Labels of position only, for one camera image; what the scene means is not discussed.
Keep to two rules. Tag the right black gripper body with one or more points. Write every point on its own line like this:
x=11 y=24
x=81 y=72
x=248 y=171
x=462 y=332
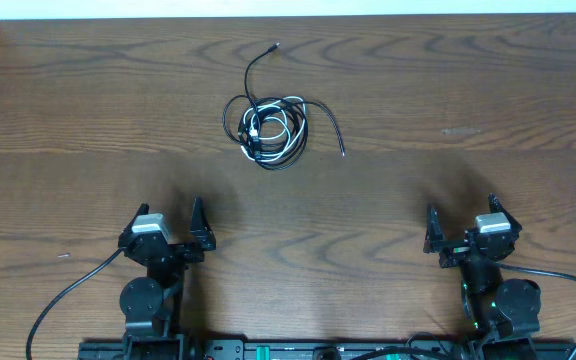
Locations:
x=455 y=254

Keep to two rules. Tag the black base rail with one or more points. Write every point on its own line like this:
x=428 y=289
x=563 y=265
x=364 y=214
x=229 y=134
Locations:
x=328 y=350

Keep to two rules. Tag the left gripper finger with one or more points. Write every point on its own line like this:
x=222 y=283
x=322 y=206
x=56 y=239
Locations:
x=200 y=228
x=142 y=210

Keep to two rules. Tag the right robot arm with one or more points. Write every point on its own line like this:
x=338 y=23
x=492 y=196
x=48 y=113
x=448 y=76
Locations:
x=502 y=310

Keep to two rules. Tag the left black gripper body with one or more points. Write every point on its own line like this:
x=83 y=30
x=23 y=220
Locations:
x=174 y=250

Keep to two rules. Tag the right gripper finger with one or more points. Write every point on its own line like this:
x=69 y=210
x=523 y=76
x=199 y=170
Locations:
x=434 y=239
x=495 y=206

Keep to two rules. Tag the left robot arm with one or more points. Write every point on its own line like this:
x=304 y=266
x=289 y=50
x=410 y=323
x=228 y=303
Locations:
x=149 y=303

